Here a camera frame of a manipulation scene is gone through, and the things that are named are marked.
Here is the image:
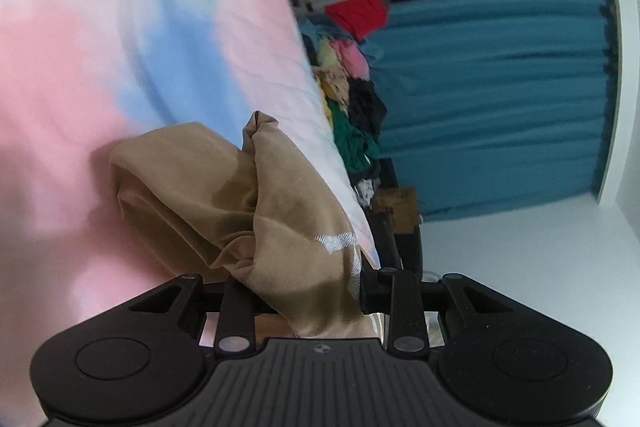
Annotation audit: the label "pink garment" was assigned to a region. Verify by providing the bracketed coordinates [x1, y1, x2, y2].
[332, 39, 372, 78]

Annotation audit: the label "tan patterned garment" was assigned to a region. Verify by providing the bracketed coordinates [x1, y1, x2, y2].
[314, 67, 352, 106]

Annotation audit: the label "wide blue curtain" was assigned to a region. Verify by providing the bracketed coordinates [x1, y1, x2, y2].
[360, 0, 618, 223]

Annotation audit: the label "tan khaki trousers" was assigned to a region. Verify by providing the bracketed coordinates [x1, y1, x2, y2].
[109, 111, 386, 340]

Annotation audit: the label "green garment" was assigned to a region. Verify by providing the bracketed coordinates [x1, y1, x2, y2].
[332, 111, 382, 174]

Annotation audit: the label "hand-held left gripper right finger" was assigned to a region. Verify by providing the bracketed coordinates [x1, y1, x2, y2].
[359, 269, 506, 356]

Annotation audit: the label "pastel bed sheet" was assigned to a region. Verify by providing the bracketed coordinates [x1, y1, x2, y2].
[0, 0, 386, 408]

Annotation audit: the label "brown cardboard box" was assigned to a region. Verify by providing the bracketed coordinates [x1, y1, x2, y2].
[372, 187, 427, 235]

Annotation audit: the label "white patterned garment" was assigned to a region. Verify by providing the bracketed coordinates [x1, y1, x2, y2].
[352, 179, 382, 208]

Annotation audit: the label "yellow-green garment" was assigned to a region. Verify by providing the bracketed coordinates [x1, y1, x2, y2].
[317, 38, 346, 68]

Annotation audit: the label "blue garment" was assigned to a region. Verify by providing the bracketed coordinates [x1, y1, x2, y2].
[299, 18, 332, 54]

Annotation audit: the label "black garment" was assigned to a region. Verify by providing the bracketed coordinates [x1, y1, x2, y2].
[347, 77, 388, 138]

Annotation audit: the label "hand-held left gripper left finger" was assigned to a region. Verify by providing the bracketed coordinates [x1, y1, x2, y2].
[129, 274, 261, 356]

